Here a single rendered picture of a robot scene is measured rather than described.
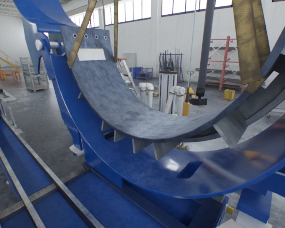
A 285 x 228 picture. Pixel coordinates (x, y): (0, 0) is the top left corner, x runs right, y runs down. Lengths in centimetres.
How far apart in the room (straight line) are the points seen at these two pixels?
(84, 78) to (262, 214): 217
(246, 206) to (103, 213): 134
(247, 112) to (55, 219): 202
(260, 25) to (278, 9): 1035
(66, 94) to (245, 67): 197
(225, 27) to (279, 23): 269
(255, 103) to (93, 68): 178
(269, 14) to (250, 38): 1090
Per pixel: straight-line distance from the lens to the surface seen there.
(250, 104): 143
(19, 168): 293
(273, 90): 139
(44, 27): 266
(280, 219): 320
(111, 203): 205
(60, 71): 236
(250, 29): 99
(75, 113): 223
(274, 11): 1186
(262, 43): 154
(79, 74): 210
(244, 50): 96
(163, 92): 331
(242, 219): 174
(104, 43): 248
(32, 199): 230
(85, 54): 227
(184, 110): 224
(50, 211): 218
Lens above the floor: 212
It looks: 21 degrees down
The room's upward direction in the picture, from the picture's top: straight up
